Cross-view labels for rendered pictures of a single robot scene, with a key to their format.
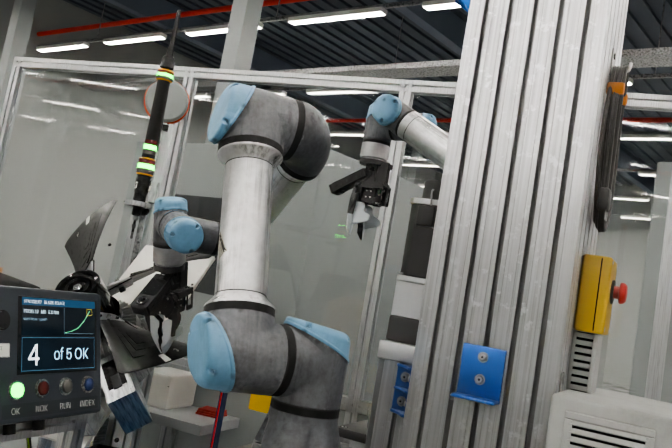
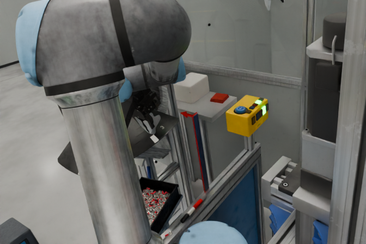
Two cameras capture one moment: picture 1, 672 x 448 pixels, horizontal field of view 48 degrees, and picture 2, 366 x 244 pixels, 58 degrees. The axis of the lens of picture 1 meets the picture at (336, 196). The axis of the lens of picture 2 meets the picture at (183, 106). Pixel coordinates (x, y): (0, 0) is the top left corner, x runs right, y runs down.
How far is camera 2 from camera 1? 1.03 m
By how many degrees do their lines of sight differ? 41
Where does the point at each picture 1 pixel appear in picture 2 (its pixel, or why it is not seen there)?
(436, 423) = not seen: outside the picture
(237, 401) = (233, 86)
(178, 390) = (196, 91)
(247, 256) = (109, 223)
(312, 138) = (146, 44)
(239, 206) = (84, 169)
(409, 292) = (318, 152)
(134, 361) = (135, 147)
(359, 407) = not seen: hidden behind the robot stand
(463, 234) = not seen: outside the picture
